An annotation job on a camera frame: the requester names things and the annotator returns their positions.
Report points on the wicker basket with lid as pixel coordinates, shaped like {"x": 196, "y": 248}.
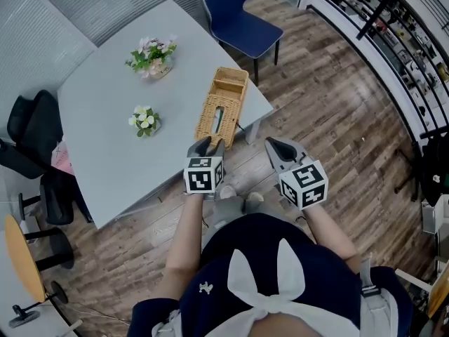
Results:
{"x": 224, "y": 111}

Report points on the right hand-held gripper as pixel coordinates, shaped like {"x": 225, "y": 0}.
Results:
{"x": 305, "y": 184}

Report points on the person's right shoe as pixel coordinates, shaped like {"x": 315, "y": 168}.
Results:
{"x": 255, "y": 197}

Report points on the person's left shoe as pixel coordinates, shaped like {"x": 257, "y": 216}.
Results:
{"x": 227, "y": 191}

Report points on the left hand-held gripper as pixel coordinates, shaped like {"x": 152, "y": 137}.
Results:
{"x": 203, "y": 176}

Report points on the person's shoe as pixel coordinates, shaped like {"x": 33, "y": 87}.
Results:
{"x": 227, "y": 191}
{"x": 255, "y": 197}

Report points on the person's navy top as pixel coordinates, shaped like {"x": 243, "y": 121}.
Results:
{"x": 315, "y": 279}

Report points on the grey office table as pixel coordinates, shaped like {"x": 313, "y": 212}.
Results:
{"x": 122, "y": 160}

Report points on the pink and white potted flowers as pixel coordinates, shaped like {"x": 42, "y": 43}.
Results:
{"x": 151, "y": 56}

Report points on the black floor stand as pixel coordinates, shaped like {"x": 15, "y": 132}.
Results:
{"x": 433, "y": 167}

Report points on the small white potted flowers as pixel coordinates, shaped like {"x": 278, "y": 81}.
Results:
{"x": 144, "y": 120}

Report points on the person's left forearm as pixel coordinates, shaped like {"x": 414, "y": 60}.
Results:
{"x": 184, "y": 241}

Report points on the round wooden side table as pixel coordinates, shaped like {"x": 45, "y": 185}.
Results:
{"x": 22, "y": 258}

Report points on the black office chair with headrest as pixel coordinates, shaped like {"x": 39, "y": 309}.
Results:
{"x": 21, "y": 160}

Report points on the pink paper bag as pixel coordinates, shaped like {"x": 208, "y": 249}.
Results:
{"x": 63, "y": 158}

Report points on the person's right forearm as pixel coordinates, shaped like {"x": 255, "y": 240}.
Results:
{"x": 329, "y": 230}

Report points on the blue chair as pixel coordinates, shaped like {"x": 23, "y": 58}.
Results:
{"x": 242, "y": 26}

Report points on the black pedestal fan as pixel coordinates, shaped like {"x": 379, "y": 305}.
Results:
{"x": 24, "y": 316}

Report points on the person's grey trousers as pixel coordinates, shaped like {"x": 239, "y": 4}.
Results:
{"x": 228, "y": 212}

